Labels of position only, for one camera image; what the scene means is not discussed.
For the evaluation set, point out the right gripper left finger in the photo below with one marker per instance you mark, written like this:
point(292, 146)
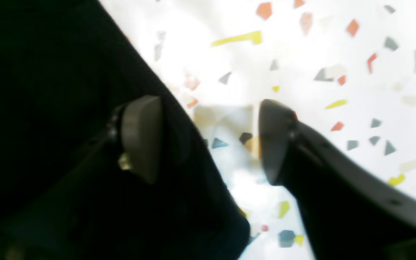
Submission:
point(131, 143)

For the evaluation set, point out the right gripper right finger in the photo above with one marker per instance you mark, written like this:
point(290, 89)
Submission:
point(348, 214)

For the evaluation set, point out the black t-shirt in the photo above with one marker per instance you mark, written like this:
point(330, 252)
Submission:
point(65, 66)

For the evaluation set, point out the terrazzo pattern tablecloth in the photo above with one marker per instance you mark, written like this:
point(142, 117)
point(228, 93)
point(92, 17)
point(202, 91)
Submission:
point(347, 68)

